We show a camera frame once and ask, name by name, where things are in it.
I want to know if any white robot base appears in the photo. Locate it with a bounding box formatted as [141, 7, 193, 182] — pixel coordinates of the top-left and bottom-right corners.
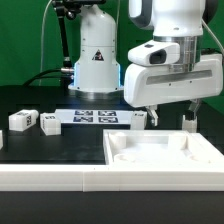
[68, 4, 123, 100]

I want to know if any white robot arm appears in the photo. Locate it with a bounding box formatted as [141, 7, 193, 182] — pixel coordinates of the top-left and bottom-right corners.
[124, 0, 223, 130]

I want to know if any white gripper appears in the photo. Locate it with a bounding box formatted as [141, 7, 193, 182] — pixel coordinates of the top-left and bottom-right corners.
[124, 54, 223, 126]

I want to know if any white obstacle fence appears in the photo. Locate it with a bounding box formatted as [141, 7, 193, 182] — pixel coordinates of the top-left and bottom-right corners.
[0, 129, 224, 193]

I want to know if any sheet with fiducial tags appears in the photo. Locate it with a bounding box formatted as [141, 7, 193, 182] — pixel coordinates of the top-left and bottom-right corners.
[55, 109, 134, 125]

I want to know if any white square tabletop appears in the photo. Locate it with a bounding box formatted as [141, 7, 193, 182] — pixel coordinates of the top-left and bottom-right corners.
[103, 130, 224, 167]

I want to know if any black camera stand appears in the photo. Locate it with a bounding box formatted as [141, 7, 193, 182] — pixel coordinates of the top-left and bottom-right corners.
[52, 0, 106, 67]

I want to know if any black cable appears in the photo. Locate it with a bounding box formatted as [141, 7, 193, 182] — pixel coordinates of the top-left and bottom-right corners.
[22, 68, 75, 87]

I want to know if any white cable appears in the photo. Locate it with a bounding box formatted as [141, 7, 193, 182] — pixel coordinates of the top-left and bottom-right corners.
[38, 0, 54, 87]

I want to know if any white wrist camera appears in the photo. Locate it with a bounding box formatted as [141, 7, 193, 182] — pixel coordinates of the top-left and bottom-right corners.
[128, 40, 180, 67]

